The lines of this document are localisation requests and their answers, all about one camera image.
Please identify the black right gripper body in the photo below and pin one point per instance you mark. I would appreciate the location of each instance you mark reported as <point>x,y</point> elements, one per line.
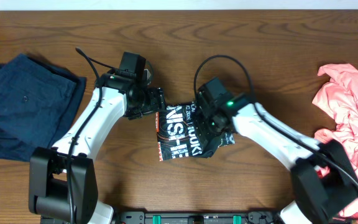
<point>209,127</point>

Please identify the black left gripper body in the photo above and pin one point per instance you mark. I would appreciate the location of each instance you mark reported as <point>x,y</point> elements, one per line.
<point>145,102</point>

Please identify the black printed cycling jersey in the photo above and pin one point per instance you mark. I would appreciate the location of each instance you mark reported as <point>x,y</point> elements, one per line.
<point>176,133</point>

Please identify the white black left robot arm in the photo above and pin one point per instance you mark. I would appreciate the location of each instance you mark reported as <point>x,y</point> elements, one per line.
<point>62,178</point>

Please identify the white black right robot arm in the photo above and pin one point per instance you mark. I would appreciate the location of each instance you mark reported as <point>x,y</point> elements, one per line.
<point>322,178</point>

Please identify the folded navy blue trousers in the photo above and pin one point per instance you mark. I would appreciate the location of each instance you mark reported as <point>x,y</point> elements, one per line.
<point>38,103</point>

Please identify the pink crumpled garment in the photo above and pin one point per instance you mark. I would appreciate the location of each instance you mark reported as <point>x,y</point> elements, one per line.
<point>338,98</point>

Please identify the black mounting rail with clamps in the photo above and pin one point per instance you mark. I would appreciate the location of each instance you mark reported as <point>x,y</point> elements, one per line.
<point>189,218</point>

